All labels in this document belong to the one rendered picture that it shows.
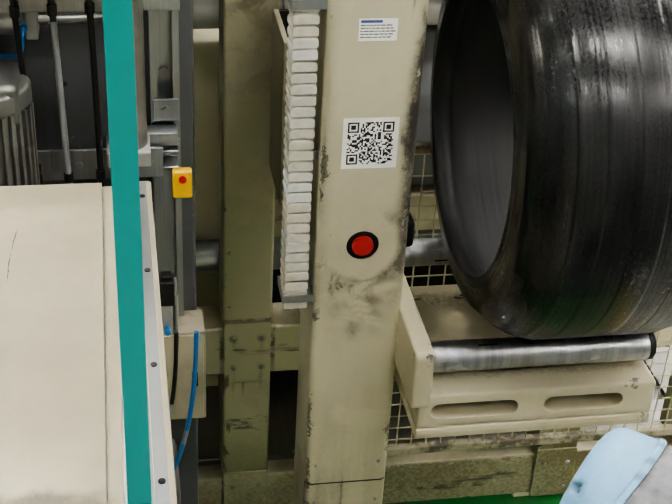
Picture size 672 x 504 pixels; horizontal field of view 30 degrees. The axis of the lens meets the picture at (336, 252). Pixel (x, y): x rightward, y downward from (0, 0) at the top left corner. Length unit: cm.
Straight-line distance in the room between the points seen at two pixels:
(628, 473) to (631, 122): 67
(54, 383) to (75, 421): 6
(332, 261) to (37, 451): 76
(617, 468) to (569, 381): 90
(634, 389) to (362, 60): 65
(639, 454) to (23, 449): 50
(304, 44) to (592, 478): 81
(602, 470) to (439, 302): 116
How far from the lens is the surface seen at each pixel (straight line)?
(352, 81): 162
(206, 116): 245
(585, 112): 153
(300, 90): 163
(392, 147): 168
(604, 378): 189
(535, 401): 185
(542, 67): 155
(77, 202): 143
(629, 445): 99
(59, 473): 107
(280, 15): 215
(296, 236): 173
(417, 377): 175
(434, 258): 203
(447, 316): 207
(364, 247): 174
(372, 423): 194
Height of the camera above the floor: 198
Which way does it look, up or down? 32 degrees down
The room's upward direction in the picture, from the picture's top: 3 degrees clockwise
